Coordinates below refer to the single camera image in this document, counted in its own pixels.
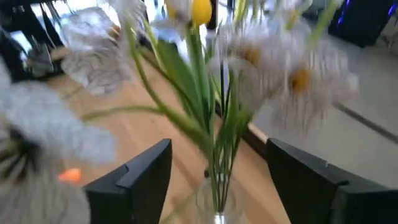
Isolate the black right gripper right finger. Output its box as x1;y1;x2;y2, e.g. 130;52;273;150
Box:
266;138;398;224

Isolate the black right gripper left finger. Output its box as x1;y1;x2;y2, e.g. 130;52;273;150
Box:
83;138;174;224

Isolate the yellow artificial tulip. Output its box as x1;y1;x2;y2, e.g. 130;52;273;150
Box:
155;0;218;150

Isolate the clear glass vase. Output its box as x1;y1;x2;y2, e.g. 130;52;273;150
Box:
195;177;246;224

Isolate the red-orange artificial tulip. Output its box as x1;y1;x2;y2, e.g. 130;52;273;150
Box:
57;167;82;184

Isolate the black computer case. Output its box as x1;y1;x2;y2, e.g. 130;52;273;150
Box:
328;0;396;48

